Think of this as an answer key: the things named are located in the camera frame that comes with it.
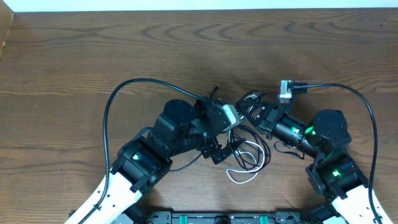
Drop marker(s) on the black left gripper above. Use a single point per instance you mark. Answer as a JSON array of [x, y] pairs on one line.
[[210, 149]]

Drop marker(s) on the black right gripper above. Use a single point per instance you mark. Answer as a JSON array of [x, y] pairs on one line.
[[268, 117]]

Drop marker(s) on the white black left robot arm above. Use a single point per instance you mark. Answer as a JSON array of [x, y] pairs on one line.
[[146, 159]]

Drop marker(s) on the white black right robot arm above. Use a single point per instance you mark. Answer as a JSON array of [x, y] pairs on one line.
[[333, 174]]

